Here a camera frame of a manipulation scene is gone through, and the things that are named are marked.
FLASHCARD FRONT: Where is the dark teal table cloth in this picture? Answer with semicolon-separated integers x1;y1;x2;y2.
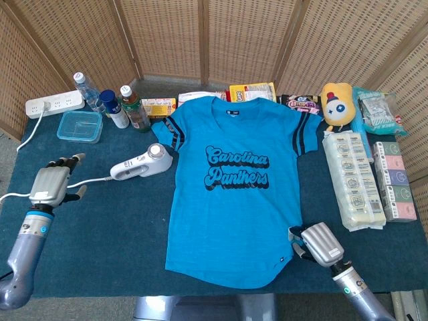
0;78;428;299

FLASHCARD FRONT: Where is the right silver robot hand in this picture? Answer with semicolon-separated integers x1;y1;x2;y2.
288;221;345;268

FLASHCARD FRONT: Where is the green label tea bottle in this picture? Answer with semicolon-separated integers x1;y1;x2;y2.
120;85;152;134

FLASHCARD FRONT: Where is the blue Carolina Panthers t-shirt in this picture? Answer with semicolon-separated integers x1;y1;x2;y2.
150;96;325;290

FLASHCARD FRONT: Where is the white handheld garment steamer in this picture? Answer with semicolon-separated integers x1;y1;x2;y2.
109;142;174;182

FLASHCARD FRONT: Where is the white bottle blue cap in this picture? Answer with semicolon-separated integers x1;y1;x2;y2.
99;89;130;130

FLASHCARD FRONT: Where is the white flat packet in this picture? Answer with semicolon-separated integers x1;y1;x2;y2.
177;90;228;108

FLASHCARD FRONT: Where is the teal tissue bag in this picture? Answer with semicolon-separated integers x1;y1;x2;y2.
352;86;409;137

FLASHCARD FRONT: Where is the wicker folding screen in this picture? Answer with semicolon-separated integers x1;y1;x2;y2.
0;0;428;235

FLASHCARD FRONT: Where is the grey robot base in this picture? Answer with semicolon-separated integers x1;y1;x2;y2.
132;294;279;321

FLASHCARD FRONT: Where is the light blue plastic package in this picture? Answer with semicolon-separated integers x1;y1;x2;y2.
350;110;375;164

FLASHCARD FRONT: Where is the clear water bottle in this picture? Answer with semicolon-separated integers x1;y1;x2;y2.
73;71;106;114

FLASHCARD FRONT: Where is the pastel tissue box pack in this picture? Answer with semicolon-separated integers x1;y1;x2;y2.
371;140;418;223

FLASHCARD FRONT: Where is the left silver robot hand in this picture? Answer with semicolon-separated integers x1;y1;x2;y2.
28;152;88;210

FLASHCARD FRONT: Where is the long white tissue pack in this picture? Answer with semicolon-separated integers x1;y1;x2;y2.
322;130;387;233

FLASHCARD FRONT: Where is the yellow snack box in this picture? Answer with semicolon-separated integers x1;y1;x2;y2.
140;97;177;120

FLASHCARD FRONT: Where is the clear container blue lid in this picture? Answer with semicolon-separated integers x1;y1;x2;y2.
56;110;104;144

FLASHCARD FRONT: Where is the dark snack packet pink print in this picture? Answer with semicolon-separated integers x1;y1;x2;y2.
280;94;324;116

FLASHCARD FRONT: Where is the white power cord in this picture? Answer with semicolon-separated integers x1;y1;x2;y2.
0;101;114;205

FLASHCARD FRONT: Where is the yellow snack bag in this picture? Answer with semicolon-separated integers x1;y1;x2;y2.
228;82;278;103

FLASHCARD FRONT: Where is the yellow plush toy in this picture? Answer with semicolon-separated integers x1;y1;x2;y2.
320;82;354;132

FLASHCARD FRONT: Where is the white power strip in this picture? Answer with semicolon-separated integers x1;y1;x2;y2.
25;89;86;120

